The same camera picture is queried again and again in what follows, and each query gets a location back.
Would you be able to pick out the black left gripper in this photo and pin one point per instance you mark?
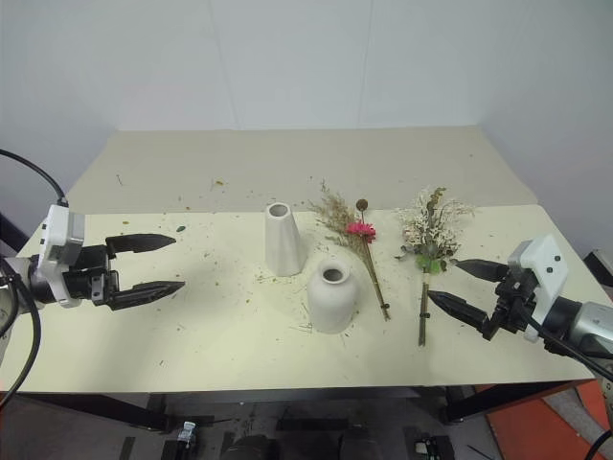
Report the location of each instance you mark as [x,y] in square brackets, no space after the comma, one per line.
[86,275]

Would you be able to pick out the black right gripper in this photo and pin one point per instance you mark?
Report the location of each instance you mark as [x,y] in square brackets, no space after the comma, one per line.
[512,304]

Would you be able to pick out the pink flower dried bouquet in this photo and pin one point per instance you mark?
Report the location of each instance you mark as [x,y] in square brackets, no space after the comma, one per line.
[360,229]

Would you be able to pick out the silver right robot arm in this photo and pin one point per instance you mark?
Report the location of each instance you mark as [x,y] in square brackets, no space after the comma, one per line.
[586,326]

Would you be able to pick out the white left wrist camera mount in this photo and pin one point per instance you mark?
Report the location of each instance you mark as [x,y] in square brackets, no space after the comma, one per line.
[56,230]

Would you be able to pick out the black table frame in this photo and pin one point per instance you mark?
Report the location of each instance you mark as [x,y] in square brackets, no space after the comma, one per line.
[503,400]

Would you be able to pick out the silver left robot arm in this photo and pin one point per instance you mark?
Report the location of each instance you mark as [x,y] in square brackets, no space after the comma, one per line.
[19,282]

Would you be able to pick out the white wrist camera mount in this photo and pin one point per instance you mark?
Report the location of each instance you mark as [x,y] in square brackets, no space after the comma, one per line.
[56,230]
[543,263]

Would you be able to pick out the black box at wall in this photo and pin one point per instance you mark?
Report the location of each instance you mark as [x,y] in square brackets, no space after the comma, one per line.
[598,268]

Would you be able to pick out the white flower dried bouquet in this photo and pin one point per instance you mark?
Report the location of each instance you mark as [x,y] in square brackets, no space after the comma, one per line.
[428,230]

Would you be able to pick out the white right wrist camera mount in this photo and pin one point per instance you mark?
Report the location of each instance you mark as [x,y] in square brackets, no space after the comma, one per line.
[543,263]

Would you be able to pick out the round white bottle vase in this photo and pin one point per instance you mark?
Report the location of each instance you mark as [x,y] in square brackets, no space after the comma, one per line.
[333,299]

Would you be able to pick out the orange floor mat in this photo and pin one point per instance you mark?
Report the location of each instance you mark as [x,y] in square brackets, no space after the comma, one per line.
[541,426]

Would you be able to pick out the tall conical white vase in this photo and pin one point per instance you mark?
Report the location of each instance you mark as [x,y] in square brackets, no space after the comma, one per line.
[285,244]

